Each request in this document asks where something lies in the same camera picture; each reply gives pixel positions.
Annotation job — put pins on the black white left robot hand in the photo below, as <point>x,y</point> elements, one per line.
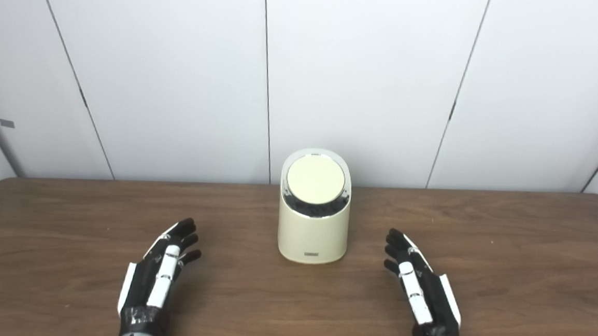
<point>141,288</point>

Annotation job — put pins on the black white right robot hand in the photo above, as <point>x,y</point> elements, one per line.
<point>430,306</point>

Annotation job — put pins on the cream-colored bin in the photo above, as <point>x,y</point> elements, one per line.
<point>313,236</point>

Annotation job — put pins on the round cream bin lid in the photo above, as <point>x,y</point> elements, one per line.
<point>315,178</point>

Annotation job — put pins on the small grey wall label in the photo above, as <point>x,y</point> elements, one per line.
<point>7,123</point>

